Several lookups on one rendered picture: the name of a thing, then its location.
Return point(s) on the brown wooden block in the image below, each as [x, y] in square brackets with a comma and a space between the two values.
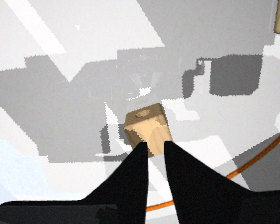
[149, 125]

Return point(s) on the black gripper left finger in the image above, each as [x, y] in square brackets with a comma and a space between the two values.
[120, 199]

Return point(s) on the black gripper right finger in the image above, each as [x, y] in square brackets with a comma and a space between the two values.
[202, 196]

